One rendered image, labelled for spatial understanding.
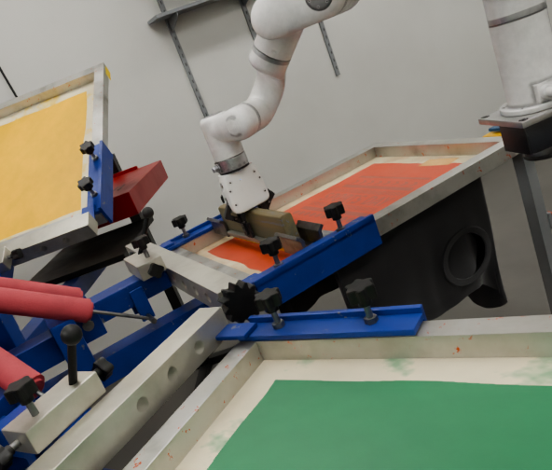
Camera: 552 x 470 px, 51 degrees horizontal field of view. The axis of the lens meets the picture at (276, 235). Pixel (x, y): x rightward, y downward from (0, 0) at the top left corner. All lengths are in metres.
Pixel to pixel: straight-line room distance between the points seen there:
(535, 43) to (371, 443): 0.71
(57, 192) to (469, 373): 1.47
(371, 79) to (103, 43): 1.77
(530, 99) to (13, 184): 1.60
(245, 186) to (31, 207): 0.82
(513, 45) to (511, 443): 0.67
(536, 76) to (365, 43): 3.08
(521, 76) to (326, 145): 2.87
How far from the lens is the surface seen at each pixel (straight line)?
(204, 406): 0.85
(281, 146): 3.73
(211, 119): 1.35
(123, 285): 1.33
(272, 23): 1.15
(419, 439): 0.70
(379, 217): 1.26
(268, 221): 1.32
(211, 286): 1.08
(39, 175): 2.07
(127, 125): 3.39
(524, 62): 1.10
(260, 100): 1.37
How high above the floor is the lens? 1.40
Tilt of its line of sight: 17 degrees down
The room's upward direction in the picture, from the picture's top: 22 degrees counter-clockwise
